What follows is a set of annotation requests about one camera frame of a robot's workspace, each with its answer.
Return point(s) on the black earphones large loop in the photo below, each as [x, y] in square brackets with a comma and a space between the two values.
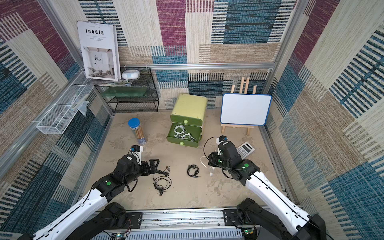
[162, 183]

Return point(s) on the white oval case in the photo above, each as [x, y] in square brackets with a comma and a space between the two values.
[131, 74]

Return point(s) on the green sheet on shelf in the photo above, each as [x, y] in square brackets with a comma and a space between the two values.
[124, 92]

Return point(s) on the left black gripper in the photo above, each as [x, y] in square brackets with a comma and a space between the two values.
[153, 168]

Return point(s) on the white wire basket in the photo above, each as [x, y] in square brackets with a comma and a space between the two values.
[60, 115]

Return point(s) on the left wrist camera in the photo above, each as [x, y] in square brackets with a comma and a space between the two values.
[137, 151]

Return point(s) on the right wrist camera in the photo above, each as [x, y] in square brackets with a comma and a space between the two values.
[222, 140]

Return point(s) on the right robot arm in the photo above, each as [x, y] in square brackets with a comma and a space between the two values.
[285, 220]

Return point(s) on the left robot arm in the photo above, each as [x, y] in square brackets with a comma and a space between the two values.
[96, 207]

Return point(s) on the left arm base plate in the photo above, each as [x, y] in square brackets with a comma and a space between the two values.
[132, 220]

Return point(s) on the small whiteboard on easel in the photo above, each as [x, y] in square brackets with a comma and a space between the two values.
[243, 110]

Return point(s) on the green three-drawer cabinet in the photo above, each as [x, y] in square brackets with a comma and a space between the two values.
[189, 111]

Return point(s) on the black wire shelf rack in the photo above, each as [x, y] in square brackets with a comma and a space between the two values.
[147, 103]

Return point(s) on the blue-lid pencil canister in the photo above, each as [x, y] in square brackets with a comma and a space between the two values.
[136, 127]

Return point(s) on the Inedia magazine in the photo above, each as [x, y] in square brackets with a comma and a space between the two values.
[99, 46]

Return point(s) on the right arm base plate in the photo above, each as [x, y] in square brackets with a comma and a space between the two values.
[233, 218]

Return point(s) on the black earphones small coil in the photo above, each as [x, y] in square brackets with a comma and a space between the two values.
[165, 172]

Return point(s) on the black earphones round coil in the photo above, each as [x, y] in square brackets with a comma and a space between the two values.
[193, 171]

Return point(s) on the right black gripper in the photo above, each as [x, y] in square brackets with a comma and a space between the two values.
[213, 159]

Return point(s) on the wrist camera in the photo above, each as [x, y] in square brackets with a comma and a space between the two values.
[137, 151]
[222, 140]

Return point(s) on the white calculator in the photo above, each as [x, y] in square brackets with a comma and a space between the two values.
[245, 150]

